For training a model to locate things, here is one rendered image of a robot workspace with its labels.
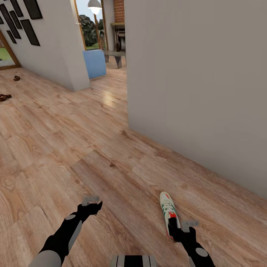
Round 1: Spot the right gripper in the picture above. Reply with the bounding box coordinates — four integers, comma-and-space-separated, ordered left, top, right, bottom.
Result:
168, 224, 196, 247

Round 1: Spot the robot trunk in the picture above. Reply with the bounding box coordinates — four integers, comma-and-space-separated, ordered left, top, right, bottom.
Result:
109, 255, 158, 267

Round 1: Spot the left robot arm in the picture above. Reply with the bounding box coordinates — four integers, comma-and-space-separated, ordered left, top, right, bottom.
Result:
28, 196, 103, 267

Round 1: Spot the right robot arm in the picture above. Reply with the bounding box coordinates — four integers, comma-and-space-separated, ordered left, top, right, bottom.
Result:
168, 220, 215, 267

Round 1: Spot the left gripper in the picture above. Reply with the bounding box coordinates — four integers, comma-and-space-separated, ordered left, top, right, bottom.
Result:
78, 201, 103, 219

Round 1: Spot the gym shoe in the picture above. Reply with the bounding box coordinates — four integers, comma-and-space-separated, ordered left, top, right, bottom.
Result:
160, 192, 181, 243

